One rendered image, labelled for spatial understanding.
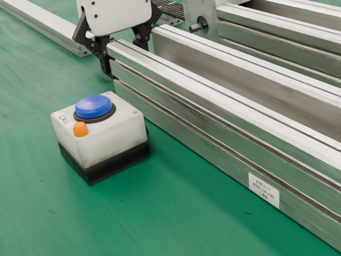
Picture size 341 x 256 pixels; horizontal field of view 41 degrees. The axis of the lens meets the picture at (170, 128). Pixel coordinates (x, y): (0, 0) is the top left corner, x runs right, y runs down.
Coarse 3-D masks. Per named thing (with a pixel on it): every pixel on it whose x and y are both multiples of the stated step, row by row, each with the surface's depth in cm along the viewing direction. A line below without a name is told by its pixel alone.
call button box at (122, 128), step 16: (112, 96) 54; (64, 112) 51; (112, 112) 50; (128, 112) 50; (64, 128) 49; (96, 128) 48; (112, 128) 48; (128, 128) 49; (144, 128) 50; (64, 144) 51; (80, 144) 46; (96, 144) 47; (112, 144) 49; (128, 144) 50; (144, 144) 51; (80, 160) 48; (96, 160) 48; (112, 160) 49; (128, 160) 51; (96, 176) 49
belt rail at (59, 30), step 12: (0, 0) 118; (12, 0) 113; (24, 0) 112; (12, 12) 112; (24, 12) 102; (36, 12) 101; (48, 12) 100; (36, 24) 100; (48, 24) 92; (60, 24) 91; (72, 24) 90; (48, 36) 94; (60, 36) 87; (72, 48) 84; (84, 48) 82
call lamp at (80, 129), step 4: (76, 124) 46; (80, 124) 46; (84, 124) 46; (76, 128) 46; (80, 128) 46; (84, 128) 46; (76, 132) 46; (80, 132) 46; (84, 132) 46; (88, 132) 47; (76, 136) 46; (80, 136) 46
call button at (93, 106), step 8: (88, 96) 51; (96, 96) 51; (104, 96) 51; (80, 104) 50; (88, 104) 49; (96, 104) 49; (104, 104) 49; (80, 112) 49; (88, 112) 48; (96, 112) 48; (104, 112) 49
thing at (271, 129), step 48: (192, 48) 58; (144, 96) 60; (192, 96) 47; (240, 96) 44; (288, 96) 46; (336, 96) 42; (192, 144) 52; (240, 144) 43; (288, 144) 37; (336, 144) 36; (288, 192) 40; (336, 192) 35; (336, 240) 37
